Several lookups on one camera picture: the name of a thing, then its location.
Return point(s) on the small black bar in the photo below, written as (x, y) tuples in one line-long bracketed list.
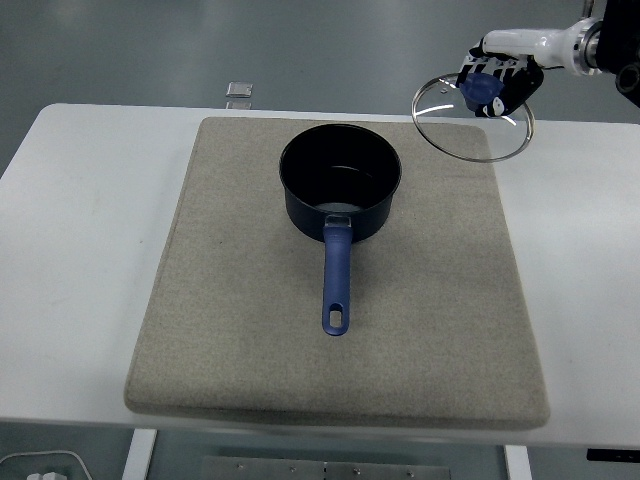
[(612, 455)]

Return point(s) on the glass pot lid blue knob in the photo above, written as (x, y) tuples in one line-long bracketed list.
[(480, 87)]

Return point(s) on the beige fabric mat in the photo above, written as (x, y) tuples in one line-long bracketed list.
[(250, 300)]

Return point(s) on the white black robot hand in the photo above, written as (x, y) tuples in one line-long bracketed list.
[(525, 45)]

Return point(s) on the white table leg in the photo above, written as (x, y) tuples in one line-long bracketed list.
[(140, 455), (517, 462)]

